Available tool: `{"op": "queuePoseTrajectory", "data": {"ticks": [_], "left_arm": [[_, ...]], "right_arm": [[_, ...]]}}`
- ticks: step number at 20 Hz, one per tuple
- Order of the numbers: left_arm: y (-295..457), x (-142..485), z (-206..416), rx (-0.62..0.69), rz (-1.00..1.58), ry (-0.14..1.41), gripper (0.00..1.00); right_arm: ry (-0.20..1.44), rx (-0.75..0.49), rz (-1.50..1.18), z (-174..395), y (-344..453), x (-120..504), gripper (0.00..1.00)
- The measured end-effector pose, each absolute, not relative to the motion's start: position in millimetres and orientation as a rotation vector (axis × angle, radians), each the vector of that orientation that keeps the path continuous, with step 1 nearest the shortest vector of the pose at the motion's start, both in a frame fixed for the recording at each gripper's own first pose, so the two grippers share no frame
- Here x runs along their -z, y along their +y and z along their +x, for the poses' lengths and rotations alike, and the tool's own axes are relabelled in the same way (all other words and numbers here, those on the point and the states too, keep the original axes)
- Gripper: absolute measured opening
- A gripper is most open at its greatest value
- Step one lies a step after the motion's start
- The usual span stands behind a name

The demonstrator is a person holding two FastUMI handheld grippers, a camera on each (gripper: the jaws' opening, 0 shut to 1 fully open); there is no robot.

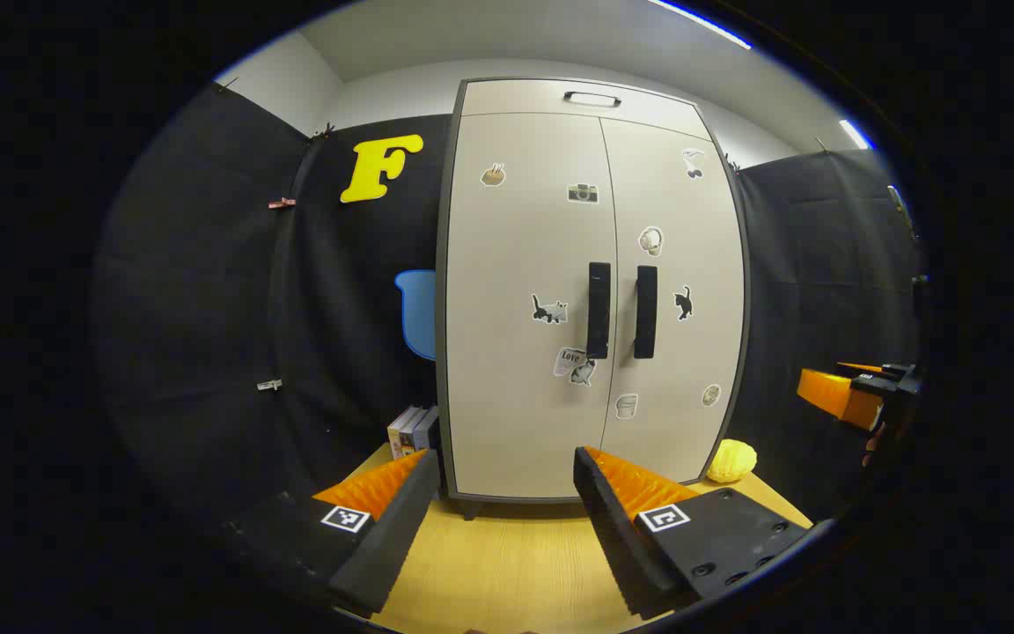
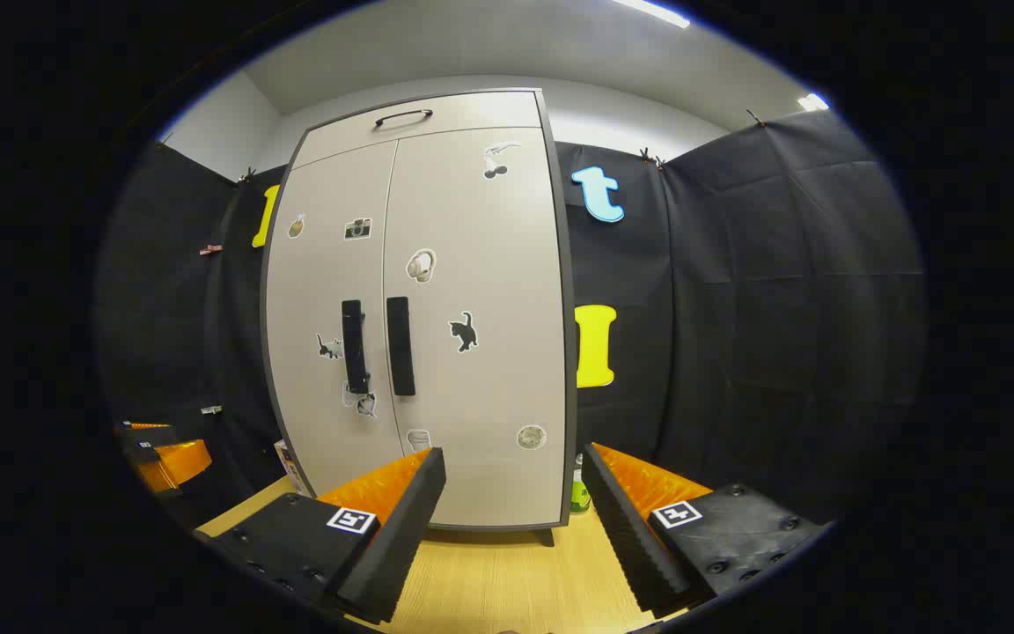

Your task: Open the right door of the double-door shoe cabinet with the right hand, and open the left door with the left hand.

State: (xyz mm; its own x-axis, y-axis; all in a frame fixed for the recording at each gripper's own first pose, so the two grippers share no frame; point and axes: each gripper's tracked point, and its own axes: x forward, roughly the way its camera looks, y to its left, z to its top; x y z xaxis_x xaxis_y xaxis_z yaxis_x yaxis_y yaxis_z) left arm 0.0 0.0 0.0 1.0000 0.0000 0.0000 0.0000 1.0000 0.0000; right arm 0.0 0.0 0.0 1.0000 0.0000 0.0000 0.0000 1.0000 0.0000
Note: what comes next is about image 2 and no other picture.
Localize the grey cabinet drawer front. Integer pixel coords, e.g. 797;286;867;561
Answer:
294;90;547;170

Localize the shoe cabinet door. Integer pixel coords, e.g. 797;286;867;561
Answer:
264;141;405;498
381;126;571;529

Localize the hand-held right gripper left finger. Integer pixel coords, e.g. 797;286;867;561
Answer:
195;447;448;626

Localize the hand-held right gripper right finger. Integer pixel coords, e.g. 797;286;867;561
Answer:
581;442;829;619

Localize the green bottle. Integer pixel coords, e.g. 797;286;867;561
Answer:
569;453;593;514

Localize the black door handle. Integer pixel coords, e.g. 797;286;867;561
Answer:
341;299;371;394
386;296;417;397

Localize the grey double-door shoe cabinet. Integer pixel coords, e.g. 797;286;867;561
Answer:
259;88;580;547

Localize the small cardboard box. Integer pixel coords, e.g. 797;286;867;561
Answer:
274;439;310;496

